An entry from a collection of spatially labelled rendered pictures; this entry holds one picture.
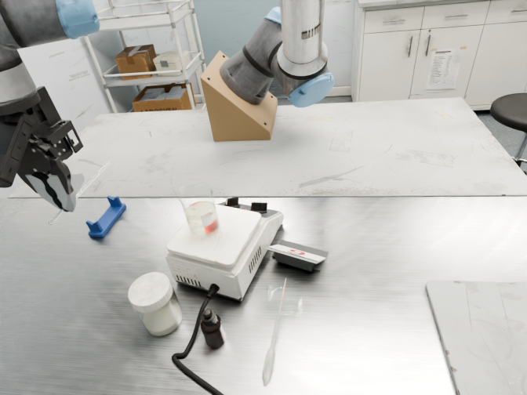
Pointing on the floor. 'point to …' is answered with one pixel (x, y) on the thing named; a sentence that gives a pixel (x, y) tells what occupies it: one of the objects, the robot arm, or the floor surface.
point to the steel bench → (417, 206)
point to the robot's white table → (300, 154)
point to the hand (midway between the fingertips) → (64, 208)
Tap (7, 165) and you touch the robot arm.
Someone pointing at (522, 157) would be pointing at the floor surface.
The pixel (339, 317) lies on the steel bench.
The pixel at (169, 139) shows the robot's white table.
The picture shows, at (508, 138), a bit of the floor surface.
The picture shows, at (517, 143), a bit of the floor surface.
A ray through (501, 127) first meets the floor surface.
